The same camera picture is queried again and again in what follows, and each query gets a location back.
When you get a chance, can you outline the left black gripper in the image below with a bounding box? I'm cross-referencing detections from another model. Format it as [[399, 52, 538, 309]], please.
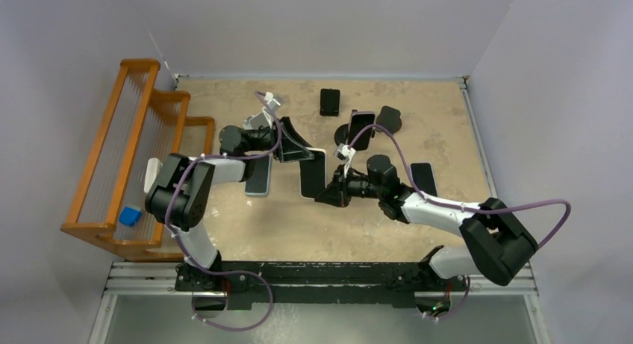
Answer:
[[244, 116, 315, 162]]

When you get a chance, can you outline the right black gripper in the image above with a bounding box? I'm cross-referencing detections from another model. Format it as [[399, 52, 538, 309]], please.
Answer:
[[316, 164, 384, 208]]

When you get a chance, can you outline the white edged black phone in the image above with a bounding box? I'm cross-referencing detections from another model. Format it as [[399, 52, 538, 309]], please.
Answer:
[[299, 148, 327, 199]]

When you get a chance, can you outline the black phone clear case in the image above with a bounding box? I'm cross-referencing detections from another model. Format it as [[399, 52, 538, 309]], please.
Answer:
[[346, 110, 376, 151]]

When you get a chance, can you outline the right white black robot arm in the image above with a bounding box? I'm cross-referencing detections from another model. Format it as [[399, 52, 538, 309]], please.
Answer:
[[314, 154, 538, 290]]

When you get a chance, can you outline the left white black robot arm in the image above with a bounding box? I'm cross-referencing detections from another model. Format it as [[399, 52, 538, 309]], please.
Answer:
[[145, 117, 315, 291]]

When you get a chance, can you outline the silver folding phone stand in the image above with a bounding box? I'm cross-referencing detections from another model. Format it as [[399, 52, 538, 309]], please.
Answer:
[[243, 112, 270, 130]]

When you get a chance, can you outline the black round base phone stand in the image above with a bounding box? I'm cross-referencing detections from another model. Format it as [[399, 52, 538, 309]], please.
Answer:
[[334, 124, 350, 146]]

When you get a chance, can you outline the light blue case phone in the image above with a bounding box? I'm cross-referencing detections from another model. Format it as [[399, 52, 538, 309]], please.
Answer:
[[245, 155, 272, 197]]

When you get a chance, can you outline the black rectangular phone stand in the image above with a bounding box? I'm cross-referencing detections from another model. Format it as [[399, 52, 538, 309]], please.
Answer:
[[319, 89, 340, 117]]

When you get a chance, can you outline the lavender case phone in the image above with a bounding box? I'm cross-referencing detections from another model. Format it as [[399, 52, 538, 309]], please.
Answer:
[[410, 163, 438, 196]]

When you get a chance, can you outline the black brown disc phone stand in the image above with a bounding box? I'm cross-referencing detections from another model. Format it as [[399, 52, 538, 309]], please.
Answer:
[[375, 105, 402, 134]]

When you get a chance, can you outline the white rectangular device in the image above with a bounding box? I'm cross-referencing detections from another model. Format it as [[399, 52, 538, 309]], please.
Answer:
[[143, 157, 163, 195]]

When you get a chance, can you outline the orange wooden rack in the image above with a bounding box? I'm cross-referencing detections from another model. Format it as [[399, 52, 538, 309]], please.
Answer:
[[60, 58, 215, 262]]

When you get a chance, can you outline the blue cap bottle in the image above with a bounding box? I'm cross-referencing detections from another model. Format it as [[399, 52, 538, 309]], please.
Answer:
[[118, 206, 143, 227]]

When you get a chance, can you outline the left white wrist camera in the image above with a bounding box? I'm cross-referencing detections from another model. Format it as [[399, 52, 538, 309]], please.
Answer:
[[264, 92, 284, 113]]

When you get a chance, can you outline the black aluminium base frame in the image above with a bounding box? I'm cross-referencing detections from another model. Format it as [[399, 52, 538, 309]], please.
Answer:
[[90, 261, 550, 343]]

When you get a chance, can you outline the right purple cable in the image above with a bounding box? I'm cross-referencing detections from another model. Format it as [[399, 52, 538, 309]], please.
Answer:
[[346, 124, 573, 322]]

